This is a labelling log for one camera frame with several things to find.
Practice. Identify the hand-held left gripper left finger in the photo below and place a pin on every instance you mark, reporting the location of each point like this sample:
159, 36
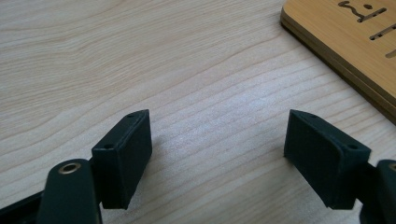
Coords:
124, 161

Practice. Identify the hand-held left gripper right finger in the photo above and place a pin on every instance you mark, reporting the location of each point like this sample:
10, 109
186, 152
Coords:
320, 161

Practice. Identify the wooden coaster with curly cutouts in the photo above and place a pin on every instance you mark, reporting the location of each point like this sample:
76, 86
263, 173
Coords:
336, 37

